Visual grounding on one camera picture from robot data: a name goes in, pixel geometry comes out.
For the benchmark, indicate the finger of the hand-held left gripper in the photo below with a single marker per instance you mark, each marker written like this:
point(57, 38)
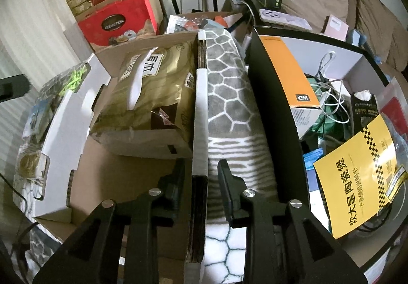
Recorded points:
point(14, 88)

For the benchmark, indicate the gold paper bag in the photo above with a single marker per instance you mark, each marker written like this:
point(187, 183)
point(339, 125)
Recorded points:
point(149, 89)

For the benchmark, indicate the black storage box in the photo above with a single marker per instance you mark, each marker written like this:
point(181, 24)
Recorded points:
point(271, 105)

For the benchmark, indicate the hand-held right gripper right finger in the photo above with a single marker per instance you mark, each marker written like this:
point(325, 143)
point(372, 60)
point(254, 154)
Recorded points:
point(223, 185)

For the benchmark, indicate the blue face masks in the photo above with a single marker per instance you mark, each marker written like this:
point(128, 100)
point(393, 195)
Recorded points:
point(312, 159)

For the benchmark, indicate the stack of small gold boxes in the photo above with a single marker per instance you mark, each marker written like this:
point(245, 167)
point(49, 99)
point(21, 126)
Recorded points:
point(76, 0)

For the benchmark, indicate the yellow manual booklet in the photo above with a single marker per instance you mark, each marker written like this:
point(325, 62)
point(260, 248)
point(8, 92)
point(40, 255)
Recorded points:
point(350, 175)

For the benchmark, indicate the orange carton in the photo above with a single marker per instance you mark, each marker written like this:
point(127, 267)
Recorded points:
point(287, 70)

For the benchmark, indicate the pink box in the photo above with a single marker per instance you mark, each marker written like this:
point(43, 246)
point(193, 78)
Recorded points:
point(336, 27)

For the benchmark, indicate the large red gift box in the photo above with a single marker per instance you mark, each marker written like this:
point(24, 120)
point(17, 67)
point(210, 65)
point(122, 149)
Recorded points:
point(127, 13)

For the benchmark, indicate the red-labelled clear plastic bag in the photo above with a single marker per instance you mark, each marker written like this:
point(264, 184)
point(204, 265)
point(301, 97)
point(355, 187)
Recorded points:
point(395, 109)

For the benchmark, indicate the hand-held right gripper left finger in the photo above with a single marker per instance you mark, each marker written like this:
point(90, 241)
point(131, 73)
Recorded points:
point(180, 182)

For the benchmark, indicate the black packet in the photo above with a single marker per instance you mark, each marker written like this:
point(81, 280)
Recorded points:
point(363, 112)

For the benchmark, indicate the white phone box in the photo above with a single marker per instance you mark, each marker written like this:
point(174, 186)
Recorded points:
point(280, 18)

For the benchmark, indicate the white-edged cardboard box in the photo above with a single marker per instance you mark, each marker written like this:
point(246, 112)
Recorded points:
point(105, 175)

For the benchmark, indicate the giraffe pattern blanket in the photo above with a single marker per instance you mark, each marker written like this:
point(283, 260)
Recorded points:
point(229, 96)

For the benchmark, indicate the clear bag with gold coil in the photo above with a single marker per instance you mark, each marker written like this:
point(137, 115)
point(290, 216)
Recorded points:
point(30, 163)

